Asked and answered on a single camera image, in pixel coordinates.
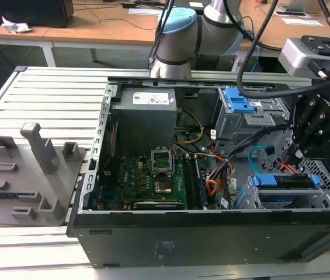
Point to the hard disk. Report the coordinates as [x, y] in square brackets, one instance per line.
[281, 182]

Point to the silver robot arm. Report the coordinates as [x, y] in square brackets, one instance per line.
[182, 35]

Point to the grey metal disk bay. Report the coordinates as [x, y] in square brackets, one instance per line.
[322, 195]

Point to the wooden desk with papers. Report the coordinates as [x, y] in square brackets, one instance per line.
[299, 32]

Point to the grey metal drive cage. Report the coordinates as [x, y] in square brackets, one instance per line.
[240, 128]

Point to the blue plastic cage latch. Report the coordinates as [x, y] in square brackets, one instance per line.
[237, 102]

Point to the black waste bin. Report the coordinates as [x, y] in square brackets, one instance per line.
[208, 62]

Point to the CPU socket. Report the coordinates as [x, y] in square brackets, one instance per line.
[163, 186]

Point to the grey power supply unit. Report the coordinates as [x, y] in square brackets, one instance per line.
[144, 125]

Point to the black graphics card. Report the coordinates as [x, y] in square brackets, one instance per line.
[159, 205]

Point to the black open PC case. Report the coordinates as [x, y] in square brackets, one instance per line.
[182, 242]

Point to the green motherboard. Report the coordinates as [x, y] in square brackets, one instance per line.
[135, 181]

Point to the long wooden desk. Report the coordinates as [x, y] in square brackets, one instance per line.
[94, 26]

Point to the grey parts rack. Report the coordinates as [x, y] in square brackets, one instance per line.
[21, 189]

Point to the black box on desk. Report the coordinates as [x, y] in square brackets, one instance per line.
[27, 11]

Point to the crumpled white paper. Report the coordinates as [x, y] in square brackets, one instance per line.
[15, 26]

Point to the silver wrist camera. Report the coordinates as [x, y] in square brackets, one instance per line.
[296, 55]

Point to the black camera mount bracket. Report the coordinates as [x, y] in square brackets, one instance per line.
[319, 42]

